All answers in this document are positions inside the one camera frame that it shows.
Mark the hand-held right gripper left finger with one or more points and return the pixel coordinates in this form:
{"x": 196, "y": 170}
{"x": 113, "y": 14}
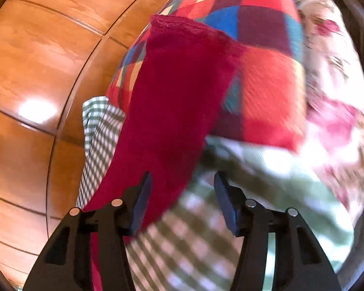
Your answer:
{"x": 142, "y": 200}

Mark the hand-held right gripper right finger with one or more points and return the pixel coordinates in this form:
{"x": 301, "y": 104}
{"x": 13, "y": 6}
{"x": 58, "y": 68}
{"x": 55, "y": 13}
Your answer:
{"x": 227, "y": 203}

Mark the red knitted garment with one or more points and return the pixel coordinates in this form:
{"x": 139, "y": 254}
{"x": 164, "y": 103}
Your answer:
{"x": 176, "y": 103}

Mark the green gingham bed sheet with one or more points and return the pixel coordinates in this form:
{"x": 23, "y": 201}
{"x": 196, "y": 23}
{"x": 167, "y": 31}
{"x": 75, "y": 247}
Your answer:
{"x": 188, "y": 248}

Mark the multicolour checked blanket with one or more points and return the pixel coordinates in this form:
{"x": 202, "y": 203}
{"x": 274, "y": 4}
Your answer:
{"x": 261, "y": 66}

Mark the floral printed cloth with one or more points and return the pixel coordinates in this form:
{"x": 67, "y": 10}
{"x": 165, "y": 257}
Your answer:
{"x": 333, "y": 103}

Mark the wooden wardrobe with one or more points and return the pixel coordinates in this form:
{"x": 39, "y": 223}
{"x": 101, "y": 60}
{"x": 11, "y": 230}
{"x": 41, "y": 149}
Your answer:
{"x": 39, "y": 75}

